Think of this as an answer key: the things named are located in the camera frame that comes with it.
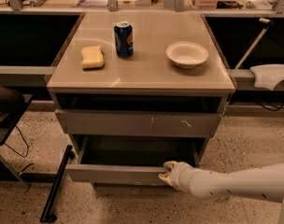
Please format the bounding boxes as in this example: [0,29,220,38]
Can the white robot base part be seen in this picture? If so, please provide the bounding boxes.
[250,63,284,91]

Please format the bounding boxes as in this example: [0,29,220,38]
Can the blue pepsi can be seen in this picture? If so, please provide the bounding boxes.
[114,21,134,58]

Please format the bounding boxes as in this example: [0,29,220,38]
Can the grey drawer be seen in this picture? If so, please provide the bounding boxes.
[66,135,208,186]
[55,109,220,138]

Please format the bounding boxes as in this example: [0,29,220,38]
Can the black floor cable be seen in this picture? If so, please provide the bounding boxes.
[3,124,36,175]

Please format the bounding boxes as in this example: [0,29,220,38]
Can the grey top drawer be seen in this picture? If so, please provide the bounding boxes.
[55,109,220,138]

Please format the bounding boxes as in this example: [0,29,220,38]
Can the yellow sponge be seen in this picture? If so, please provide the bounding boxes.
[81,46,105,69]

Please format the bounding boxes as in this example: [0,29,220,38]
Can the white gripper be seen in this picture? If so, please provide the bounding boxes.
[158,161,199,192]

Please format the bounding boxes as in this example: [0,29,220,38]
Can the grey drawer cabinet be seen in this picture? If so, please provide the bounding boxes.
[46,10,236,190]

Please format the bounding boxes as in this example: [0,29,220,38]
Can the dark chair at left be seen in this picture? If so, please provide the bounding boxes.
[0,81,34,185]

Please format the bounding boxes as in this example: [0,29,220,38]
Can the white leaning stick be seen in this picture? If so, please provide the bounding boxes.
[234,18,274,69]

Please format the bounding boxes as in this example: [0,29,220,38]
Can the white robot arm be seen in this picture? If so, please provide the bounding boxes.
[158,161,284,224]

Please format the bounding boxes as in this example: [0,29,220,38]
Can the white bowl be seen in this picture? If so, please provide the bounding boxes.
[165,41,209,69]

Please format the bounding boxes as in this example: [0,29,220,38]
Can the black metal floor bar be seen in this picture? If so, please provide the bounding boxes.
[40,145,75,223]

